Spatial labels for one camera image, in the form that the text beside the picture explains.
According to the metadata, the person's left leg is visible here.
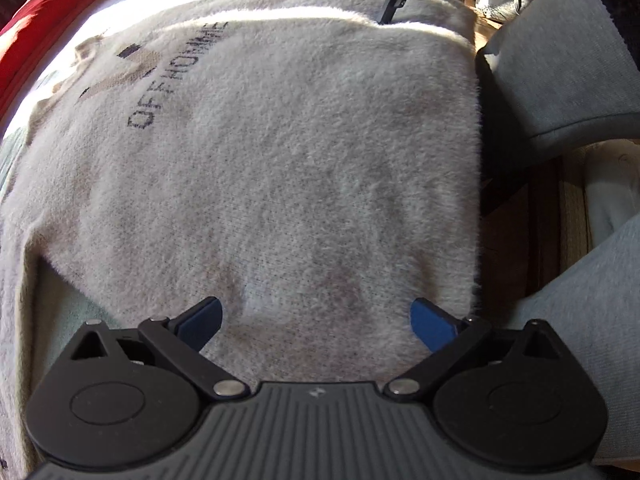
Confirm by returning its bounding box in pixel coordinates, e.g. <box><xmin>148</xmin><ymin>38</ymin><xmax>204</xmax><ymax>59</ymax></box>
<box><xmin>500</xmin><ymin>220</ymin><xmax>640</xmax><ymax>466</ymax></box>

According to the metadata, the white shoe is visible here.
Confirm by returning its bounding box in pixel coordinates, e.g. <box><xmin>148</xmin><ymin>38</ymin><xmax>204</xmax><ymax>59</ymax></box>
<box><xmin>582</xmin><ymin>145</ymin><xmax>640</xmax><ymax>241</ymax></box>

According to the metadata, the person's leg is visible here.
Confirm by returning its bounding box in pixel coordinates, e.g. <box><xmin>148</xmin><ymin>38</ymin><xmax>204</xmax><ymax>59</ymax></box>
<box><xmin>482</xmin><ymin>0</ymin><xmax>640</xmax><ymax>153</ymax></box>
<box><xmin>500</xmin><ymin>220</ymin><xmax>640</xmax><ymax>466</ymax></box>

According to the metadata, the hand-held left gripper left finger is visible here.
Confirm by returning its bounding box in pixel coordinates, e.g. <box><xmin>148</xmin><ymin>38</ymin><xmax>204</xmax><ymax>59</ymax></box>
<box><xmin>70</xmin><ymin>296</ymin><xmax>248</xmax><ymax>402</ymax></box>

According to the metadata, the person's right leg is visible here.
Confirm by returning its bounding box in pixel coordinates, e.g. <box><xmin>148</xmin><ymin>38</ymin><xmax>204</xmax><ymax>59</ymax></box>
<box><xmin>482</xmin><ymin>0</ymin><xmax>640</xmax><ymax>153</ymax></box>

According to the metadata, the red duvet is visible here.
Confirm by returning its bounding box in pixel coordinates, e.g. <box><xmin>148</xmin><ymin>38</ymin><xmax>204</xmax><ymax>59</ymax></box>
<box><xmin>0</xmin><ymin>0</ymin><xmax>166</xmax><ymax>121</ymax></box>

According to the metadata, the white fluffy sweater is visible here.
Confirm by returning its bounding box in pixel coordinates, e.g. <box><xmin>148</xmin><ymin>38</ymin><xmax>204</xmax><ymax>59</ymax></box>
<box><xmin>0</xmin><ymin>0</ymin><xmax>483</xmax><ymax>480</ymax></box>

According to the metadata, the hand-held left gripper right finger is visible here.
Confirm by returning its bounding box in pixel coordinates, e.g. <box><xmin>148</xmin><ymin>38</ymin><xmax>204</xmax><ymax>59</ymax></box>
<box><xmin>384</xmin><ymin>297</ymin><xmax>562</xmax><ymax>403</ymax></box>

